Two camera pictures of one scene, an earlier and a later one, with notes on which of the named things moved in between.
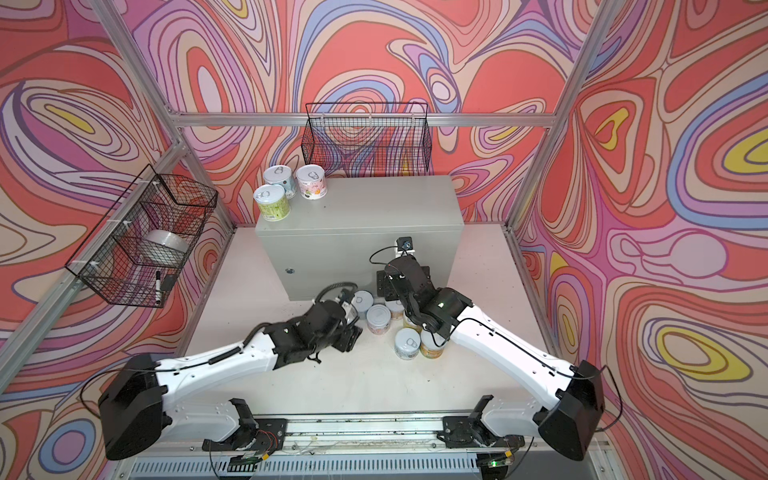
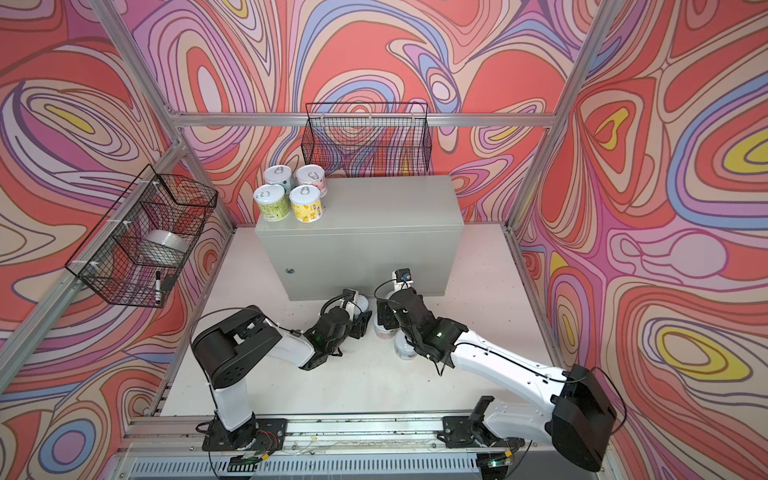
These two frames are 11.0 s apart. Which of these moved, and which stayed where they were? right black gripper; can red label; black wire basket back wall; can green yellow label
Moved: right black gripper
Stayed: can green yellow label; can red label; black wire basket back wall
